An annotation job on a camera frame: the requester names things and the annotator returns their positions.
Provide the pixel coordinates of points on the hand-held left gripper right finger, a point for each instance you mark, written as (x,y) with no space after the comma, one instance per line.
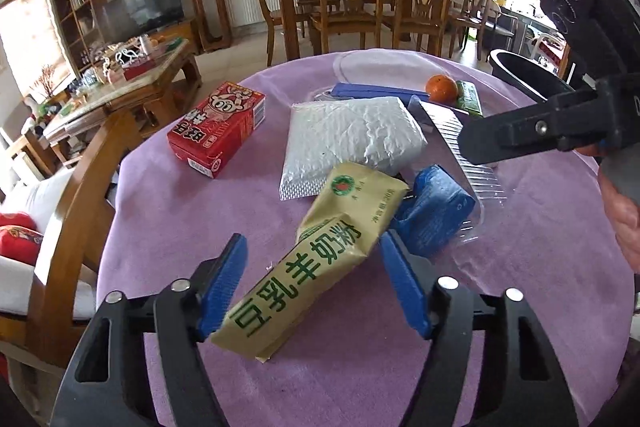
(405,292)

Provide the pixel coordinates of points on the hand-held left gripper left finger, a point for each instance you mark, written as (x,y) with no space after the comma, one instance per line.
(225,287)

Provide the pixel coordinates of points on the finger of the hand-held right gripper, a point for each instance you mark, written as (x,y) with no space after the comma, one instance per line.
(520,132)

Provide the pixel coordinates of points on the black trash bin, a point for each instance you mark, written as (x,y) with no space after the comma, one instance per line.
(520,72)

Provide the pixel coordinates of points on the clear ribbed plastic container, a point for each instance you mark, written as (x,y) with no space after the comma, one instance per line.
(475,177)

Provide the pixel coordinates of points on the blue tissue packet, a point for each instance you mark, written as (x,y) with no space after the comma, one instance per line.
(435,207)

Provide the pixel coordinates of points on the yellow green-print powder bag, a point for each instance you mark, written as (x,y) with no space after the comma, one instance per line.
(320,257)

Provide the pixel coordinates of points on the person's right hand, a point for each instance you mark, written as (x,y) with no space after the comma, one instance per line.
(622,222)

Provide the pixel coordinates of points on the green snack packet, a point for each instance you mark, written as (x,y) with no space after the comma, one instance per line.
(469,99)

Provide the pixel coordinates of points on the purple tablecloth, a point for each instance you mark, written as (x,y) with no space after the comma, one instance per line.
(175,232)

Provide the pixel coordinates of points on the grey armchair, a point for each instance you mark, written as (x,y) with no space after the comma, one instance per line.
(507,24)

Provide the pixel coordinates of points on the orange fruit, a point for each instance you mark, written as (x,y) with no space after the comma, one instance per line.
(441,89)

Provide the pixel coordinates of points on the clear round plastic lid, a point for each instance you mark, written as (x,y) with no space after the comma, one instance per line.
(380,67)

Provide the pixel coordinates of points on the red cartoon milk carton box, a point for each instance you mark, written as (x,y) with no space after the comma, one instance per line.
(215,132)

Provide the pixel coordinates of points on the flat blue box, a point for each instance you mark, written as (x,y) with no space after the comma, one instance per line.
(370,91)

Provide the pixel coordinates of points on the wooden chair near table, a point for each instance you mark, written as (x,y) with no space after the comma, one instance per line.
(75,227)

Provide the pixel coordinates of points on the white bubble mailer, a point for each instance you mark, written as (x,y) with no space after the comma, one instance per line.
(345,137)

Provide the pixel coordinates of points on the red pillow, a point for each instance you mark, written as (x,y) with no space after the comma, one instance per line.
(17,237)

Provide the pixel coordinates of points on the wooden coffee table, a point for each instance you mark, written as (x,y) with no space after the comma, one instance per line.
(150,87)

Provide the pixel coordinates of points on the white sofa cushion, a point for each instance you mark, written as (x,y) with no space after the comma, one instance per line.
(30,192)

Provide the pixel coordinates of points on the red tissue box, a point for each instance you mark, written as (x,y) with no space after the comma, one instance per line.
(140,69)

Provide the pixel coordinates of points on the wooden armchair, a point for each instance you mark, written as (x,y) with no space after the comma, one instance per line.
(30,152)

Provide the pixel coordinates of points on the wooden television stand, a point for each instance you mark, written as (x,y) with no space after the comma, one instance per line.
(182,34)

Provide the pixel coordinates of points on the tall wooden plant stand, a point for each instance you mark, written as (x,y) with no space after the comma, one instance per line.
(207,7)

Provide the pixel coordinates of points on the black flat television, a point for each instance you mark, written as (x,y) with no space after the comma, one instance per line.
(150,2)

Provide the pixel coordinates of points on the wooden bookshelf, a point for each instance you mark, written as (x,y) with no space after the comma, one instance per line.
(75,17)

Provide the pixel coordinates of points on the wide window with blind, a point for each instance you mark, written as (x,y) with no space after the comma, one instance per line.
(30,42)

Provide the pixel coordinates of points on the white wall radiator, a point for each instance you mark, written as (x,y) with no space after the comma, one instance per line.
(240,2)

